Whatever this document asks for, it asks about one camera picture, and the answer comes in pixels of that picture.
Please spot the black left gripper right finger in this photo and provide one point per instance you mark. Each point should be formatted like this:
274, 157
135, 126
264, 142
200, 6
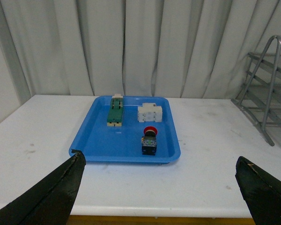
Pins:
261, 192

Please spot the red emergency stop button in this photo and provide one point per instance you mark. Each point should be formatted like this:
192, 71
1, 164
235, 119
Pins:
148, 141

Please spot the blue plastic tray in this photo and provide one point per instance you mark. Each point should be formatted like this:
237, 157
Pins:
101, 143

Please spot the silver mesh letter rack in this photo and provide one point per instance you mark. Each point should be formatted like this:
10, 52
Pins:
260, 96

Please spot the white curtain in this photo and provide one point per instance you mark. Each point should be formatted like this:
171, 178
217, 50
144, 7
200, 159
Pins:
167, 48

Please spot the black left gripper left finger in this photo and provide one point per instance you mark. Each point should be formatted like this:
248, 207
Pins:
50, 201

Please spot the green knife switch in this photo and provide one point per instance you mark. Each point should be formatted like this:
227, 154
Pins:
116, 110

